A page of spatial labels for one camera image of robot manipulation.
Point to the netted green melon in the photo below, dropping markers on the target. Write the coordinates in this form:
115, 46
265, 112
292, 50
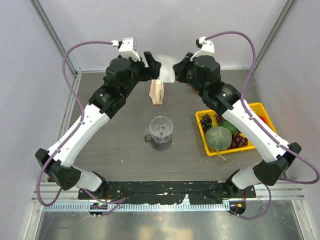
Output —
218, 138

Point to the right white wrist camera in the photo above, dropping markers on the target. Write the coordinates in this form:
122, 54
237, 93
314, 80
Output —
206, 48

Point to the purple grape bunch upper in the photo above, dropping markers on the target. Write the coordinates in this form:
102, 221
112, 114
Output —
219, 119

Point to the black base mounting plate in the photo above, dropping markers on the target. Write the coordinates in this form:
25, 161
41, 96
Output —
173, 192

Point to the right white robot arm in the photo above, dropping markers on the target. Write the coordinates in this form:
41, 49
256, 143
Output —
204, 75

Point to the purple grape bunch lower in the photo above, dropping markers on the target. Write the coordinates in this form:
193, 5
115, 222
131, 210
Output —
238, 141

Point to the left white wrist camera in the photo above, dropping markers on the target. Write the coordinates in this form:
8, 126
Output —
127, 48

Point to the black grape bunch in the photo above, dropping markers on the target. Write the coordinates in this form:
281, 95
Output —
206, 123

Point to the white slotted cable duct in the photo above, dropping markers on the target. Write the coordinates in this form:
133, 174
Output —
90, 206

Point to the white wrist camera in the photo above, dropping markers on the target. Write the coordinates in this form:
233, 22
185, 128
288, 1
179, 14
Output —
127, 48
206, 48

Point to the green lime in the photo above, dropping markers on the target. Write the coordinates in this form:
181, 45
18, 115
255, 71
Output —
226, 124

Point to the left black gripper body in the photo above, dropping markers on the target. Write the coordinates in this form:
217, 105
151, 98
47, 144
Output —
134, 68

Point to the clear plastic coffee dripper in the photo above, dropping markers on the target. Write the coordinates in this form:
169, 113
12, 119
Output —
161, 128

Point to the grey glass coffee server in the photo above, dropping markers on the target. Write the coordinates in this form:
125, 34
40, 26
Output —
158, 145

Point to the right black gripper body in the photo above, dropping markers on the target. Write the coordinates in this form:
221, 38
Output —
189, 73

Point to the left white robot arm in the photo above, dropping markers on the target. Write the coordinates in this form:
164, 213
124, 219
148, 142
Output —
121, 77

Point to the white paper coffee filter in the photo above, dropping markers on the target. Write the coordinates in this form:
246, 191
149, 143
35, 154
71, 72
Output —
166, 73

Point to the purple grape bunch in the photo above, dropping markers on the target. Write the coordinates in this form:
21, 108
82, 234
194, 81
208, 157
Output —
219, 119
238, 141

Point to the coffee filter paper pack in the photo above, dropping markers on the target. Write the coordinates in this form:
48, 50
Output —
156, 92

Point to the red apple upper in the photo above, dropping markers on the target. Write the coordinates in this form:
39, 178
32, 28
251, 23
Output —
263, 119

